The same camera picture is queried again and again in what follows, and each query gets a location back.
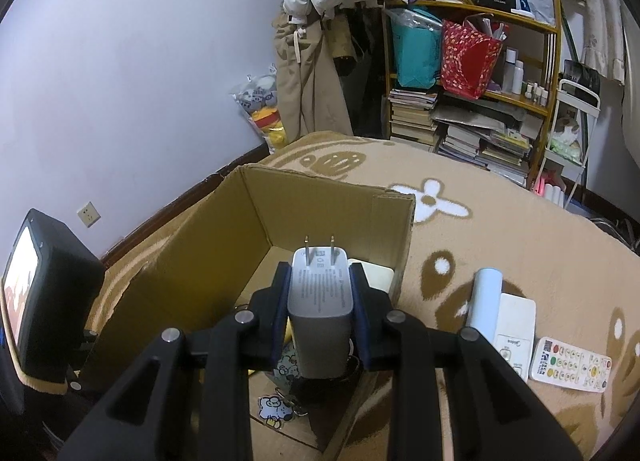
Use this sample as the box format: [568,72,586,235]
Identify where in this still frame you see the brown floral carpet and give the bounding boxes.
[105,132,639,458]

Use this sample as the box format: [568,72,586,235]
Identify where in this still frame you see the white metal cart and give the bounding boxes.
[535,78,601,208]

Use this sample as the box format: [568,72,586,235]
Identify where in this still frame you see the teal storage bag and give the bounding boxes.
[386,7,442,89]

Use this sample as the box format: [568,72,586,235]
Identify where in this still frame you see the stack of books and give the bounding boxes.
[387,88,440,149]
[432,104,533,188]

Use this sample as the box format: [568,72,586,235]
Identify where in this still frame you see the cartoon dog keychain charm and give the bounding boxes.
[258,395,295,429]

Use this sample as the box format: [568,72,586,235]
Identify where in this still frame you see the white slim remote control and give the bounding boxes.
[492,293,536,382]

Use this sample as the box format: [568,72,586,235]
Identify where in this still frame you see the brown cardboard box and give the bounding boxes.
[81,163,418,461]

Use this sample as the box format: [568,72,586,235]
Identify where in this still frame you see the beige hanging coat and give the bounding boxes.
[272,13,352,141]

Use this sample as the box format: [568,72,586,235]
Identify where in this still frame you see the red gift bag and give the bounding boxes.
[439,20,502,100]

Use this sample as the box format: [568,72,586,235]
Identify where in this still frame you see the white JSCN remote control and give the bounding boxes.
[529,337,612,394]

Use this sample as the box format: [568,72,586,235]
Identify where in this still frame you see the stack of books right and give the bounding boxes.
[432,104,533,188]

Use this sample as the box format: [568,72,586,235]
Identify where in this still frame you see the white square charger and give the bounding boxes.
[348,259,395,293]

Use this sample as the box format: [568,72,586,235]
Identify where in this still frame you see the white plug charger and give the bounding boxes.
[288,240,354,380]

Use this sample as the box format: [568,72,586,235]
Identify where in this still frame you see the wooden bookshelf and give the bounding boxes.
[382,0,562,188]

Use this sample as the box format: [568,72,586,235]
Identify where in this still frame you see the green cartoon pouch case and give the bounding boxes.
[268,341,300,394]

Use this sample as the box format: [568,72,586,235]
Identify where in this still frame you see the stack of books left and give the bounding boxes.
[387,88,440,149]

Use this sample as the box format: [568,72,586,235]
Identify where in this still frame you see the upper wall socket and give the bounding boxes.
[77,201,101,228]

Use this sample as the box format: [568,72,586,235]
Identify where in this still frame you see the plush toys in bag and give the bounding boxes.
[231,66,288,153]

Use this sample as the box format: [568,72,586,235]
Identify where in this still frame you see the light blue cylinder device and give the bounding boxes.
[465,268,503,343]

